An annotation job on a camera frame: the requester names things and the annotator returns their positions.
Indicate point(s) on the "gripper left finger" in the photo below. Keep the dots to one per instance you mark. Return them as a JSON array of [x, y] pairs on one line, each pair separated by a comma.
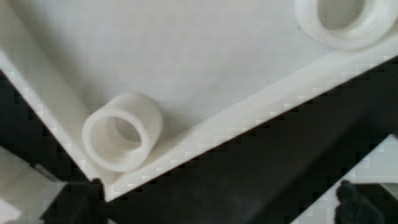
[[79, 206]]

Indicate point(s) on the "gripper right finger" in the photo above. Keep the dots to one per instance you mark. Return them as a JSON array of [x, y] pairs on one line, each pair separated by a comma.
[[361, 209]]

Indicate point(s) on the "white square tabletop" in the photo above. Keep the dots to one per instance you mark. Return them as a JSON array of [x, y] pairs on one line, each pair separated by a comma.
[[228, 58]]

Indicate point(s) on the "white U-shaped obstacle fence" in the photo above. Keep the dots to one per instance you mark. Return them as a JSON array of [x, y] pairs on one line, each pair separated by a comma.
[[29, 191]]

